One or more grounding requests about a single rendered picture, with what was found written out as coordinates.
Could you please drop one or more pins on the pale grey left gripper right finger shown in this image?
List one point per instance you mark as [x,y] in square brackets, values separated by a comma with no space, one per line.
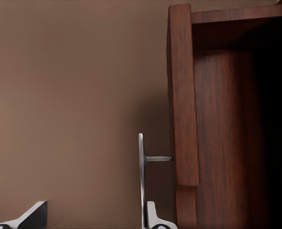
[153,215]

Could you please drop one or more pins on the dark wooden drawer cabinet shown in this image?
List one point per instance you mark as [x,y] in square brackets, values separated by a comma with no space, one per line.
[226,119]

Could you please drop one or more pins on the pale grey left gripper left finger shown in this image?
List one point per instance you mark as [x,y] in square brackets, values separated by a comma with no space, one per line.
[33,214]

